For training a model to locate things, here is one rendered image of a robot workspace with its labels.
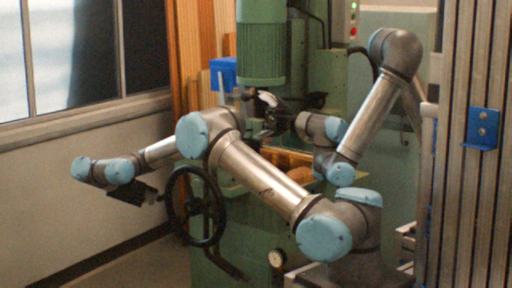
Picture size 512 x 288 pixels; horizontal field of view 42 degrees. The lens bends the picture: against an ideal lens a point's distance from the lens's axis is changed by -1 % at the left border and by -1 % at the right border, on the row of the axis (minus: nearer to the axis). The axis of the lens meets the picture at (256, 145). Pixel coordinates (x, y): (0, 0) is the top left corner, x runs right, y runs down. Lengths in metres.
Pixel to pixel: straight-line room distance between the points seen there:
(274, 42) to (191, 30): 1.58
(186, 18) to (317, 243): 2.47
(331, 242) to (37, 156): 2.09
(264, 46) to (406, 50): 0.59
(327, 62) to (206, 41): 1.69
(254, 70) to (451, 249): 0.98
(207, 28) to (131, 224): 1.23
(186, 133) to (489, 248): 0.78
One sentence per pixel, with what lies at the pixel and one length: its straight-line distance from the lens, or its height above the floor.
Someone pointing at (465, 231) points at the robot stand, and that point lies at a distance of 1.69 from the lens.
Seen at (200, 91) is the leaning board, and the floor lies 0.93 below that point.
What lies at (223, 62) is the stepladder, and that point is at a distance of 3.24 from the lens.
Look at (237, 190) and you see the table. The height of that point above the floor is 0.86.
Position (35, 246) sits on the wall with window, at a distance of 3.47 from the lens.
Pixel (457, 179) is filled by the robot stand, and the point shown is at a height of 1.10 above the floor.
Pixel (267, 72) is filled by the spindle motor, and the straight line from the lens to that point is 2.33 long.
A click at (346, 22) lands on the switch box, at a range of 2.51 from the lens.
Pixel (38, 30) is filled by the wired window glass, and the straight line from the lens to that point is 3.40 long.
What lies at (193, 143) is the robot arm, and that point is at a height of 1.16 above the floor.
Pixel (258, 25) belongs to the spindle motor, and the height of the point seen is 1.40.
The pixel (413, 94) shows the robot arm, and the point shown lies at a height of 1.22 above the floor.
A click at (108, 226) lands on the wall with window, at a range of 3.78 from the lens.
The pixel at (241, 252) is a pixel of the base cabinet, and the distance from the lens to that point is 2.43.
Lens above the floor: 1.57
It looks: 14 degrees down
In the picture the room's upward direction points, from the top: straight up
